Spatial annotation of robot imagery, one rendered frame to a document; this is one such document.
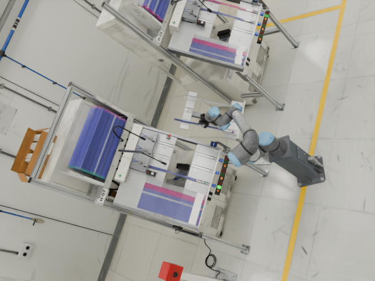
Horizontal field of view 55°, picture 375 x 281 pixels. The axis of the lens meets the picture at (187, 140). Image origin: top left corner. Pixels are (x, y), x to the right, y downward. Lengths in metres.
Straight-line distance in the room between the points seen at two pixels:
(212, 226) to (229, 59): 1.55
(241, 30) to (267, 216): 1.72
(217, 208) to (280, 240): 0.66
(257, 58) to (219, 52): 0.78
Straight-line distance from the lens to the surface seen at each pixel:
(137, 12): 3.26
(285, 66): 4.08
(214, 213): 3.53
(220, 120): 2.68
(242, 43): 3.45
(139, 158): 2.98
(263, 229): 3.45
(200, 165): 3.01
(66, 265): 4.63
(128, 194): 3.00
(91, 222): 4.64
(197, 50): 3.36
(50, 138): 2.74
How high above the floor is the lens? 2.87
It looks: 40 degrees down
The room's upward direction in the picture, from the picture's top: 60 degrees counter-clockwise
